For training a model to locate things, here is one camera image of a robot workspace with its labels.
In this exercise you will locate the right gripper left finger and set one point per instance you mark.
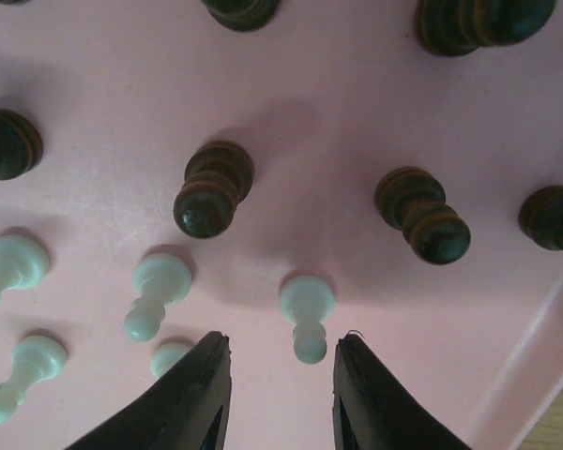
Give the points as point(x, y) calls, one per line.
point(186, 408)

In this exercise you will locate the pink piece tray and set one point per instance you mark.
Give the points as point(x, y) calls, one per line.
point(327, 99)

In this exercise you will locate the white pawn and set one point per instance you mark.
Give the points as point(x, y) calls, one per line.
point(35, 359)
point(160, 279)
point(166, 356)
point(24, 263)
point(306, 301)

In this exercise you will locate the dark chess pawn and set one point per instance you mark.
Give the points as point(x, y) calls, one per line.
point(413, 202)
point(21, 146)
point(217, 178)
point(541, 217)

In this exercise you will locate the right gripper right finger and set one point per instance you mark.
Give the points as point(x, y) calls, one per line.
point(373, 410)

